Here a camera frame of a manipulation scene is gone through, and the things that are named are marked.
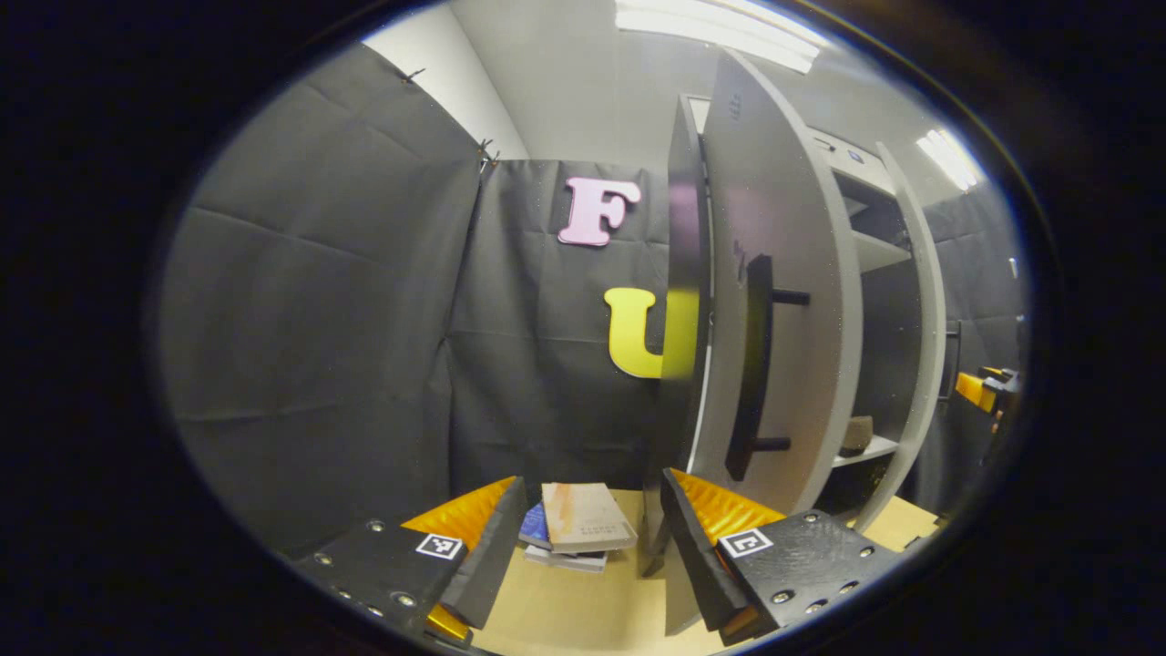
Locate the white cabinet drawer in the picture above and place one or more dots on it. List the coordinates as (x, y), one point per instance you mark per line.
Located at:
(852, 159)

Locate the small metal clip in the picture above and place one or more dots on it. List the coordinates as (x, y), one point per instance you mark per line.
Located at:
(487, 152)
(412, 75)

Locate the grey book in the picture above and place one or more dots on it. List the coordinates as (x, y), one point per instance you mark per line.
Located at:
(569, 560)

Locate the tan book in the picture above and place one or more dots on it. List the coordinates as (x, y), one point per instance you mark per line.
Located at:
(588, 515)

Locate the white and grey shoe cabinet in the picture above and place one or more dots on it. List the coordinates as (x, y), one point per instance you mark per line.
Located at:
(688, 228)

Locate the small ceiling light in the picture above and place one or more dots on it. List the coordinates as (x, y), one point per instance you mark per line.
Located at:
(947, 159)

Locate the white shoe cabinet door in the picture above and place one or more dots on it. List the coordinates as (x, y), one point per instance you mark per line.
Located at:
(792, 210)
(931, 383)

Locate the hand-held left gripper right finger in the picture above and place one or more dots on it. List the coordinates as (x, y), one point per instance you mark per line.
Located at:
(692, 547)

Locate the long ceiling light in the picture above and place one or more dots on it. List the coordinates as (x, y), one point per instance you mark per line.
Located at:
(720, 27)

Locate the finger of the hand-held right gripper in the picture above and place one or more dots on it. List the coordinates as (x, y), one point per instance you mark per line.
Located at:
(973, 390)

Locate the blue book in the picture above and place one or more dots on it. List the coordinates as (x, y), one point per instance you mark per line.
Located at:
(536, 528)

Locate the black backdrop cloth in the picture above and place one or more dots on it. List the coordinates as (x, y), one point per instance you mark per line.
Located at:
(319, 319)
(984, 264)

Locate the brown fuzzy shoe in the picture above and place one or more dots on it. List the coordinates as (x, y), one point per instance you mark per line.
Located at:
(856, 433)

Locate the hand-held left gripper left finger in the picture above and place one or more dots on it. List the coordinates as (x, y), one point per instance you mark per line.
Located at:
(496, 547)

